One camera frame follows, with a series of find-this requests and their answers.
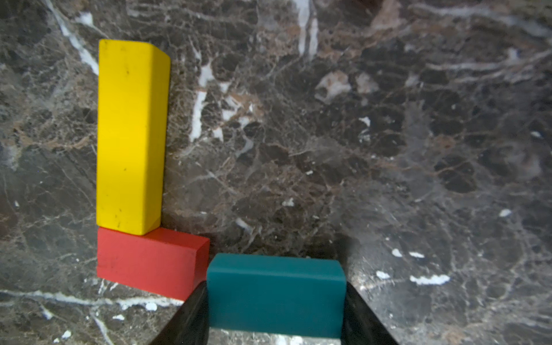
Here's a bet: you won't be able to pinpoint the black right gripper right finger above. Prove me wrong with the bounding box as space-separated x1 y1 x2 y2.
342 282 398 345

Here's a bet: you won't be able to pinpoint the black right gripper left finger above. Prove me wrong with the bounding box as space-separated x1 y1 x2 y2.
149 281 209 345

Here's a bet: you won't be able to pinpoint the yellow block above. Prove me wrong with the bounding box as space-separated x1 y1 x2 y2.
96 40 171 236

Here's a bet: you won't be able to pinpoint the teal block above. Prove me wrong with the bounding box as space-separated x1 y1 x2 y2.
206 253 346 339

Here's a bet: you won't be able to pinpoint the red block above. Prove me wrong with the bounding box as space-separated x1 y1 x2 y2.
96 227 210 301

